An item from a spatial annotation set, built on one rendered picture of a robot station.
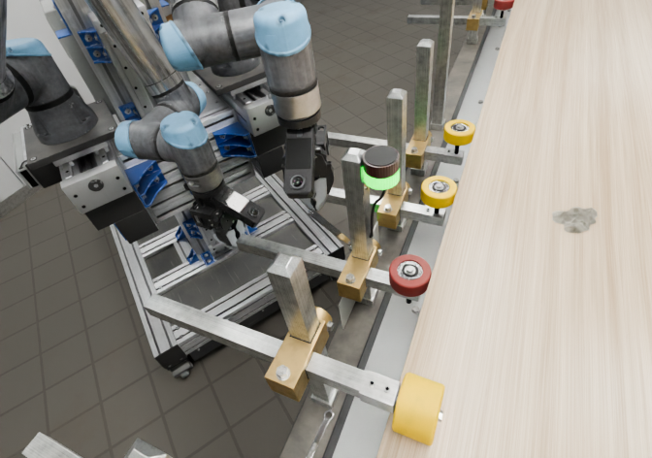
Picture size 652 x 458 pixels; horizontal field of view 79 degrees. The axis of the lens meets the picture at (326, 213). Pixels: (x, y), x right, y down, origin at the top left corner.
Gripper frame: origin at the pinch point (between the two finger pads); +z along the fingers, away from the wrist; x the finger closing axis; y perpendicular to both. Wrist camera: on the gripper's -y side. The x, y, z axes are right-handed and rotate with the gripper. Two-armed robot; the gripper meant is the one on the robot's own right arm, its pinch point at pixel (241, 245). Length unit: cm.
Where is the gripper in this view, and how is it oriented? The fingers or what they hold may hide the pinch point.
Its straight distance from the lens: 99.2
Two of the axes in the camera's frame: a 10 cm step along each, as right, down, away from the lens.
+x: -4.0, 6.8, -6.1
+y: -9.1, -2.0, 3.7
